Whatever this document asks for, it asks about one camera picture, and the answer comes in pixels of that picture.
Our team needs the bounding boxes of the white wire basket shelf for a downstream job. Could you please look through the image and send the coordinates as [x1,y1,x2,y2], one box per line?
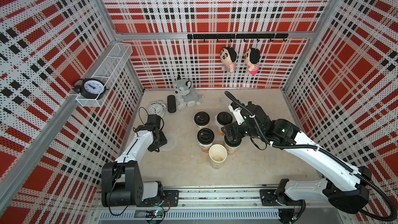
[76,43,132,107]

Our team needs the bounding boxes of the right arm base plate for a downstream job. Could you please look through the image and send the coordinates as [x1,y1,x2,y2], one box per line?
[260,189,302,206]

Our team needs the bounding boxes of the black hook rail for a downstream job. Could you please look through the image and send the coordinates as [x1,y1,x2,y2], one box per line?
[187,33,289,40]

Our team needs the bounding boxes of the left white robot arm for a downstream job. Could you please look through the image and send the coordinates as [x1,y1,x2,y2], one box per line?
[101,115,167,208]

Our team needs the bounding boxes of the black cup lid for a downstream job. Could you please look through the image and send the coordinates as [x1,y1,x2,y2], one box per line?
[197,128,215,145]
[194,112,210,125]
[224,138,241,148]
[216,112,233,126]

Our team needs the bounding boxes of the paper milk tea cup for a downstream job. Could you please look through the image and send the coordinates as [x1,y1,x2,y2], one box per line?
[196,123,209,130]

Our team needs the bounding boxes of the white alarm clock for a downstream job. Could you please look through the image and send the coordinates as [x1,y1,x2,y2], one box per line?
[147,100,167,118]

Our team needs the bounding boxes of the hanging doll pink dress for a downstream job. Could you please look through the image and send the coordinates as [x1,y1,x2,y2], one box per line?
[244,48,260,75]

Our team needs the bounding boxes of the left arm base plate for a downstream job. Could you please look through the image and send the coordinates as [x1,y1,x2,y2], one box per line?
[136,189,180,208]

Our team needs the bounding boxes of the hanging doll blue shorts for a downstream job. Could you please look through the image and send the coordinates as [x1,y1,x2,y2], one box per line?
[220,47,237,73]

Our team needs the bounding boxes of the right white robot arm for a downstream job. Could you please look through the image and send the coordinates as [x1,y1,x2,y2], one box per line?
[222,99,398,222]

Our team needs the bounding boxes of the black wall clock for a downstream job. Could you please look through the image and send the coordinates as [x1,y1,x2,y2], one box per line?
[73,78,107,100]

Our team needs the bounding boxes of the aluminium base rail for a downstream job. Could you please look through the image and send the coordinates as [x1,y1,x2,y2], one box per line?
[87,185,355,224]

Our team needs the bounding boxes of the grey husky plush toy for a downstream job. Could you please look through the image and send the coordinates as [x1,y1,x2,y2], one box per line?
[174,74,204,110]

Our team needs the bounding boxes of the black glasses case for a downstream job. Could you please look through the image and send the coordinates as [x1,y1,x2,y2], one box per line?
[167,95,177,113]

